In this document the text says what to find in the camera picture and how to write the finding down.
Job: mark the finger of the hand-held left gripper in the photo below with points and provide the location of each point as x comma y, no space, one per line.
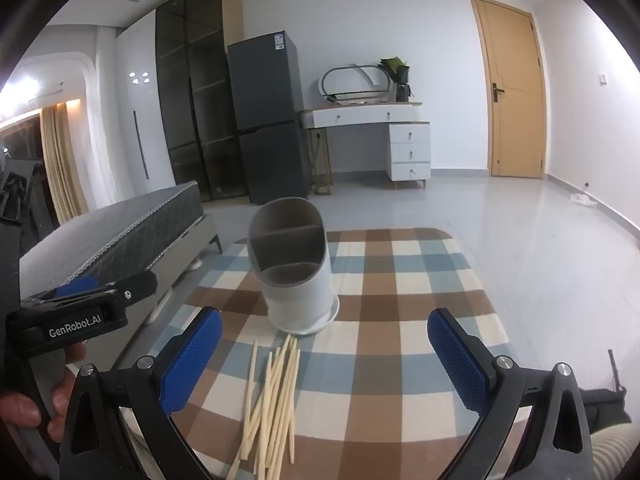
75,286

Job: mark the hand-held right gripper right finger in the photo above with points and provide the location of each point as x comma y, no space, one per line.
460,360

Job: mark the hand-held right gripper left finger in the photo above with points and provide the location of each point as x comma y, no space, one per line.
195,360

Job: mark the pile of wooden chopsticks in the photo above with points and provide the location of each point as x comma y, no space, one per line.
274,395

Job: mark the white utensil holder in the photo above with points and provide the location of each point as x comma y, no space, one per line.
300,300

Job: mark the person's left hand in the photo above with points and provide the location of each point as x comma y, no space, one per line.
65,395

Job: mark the grey quilted bed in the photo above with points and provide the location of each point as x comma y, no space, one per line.
125,230

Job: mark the plaid rug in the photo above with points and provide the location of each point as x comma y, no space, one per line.
380,310

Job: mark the black metal rack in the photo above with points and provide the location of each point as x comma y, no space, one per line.
20,190

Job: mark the beige curtain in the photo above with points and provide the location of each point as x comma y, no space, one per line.
60,170

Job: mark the dark cloth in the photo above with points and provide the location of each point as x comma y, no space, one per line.
605,407

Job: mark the black metal rod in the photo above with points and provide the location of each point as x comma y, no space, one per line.
616,370

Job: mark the white wardrobe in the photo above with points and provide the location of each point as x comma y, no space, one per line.
125,135

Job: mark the white crumpled cloth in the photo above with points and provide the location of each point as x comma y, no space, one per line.
584,199

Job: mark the dark glass cabinet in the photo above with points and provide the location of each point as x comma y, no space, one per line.
200,110

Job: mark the white dressing table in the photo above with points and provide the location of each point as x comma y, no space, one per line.
410,135

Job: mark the wooden door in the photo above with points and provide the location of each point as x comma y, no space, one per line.
515,110

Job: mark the dark grey fridge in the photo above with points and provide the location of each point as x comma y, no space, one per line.
265,110

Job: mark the oval mirror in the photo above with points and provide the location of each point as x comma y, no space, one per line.
350,85

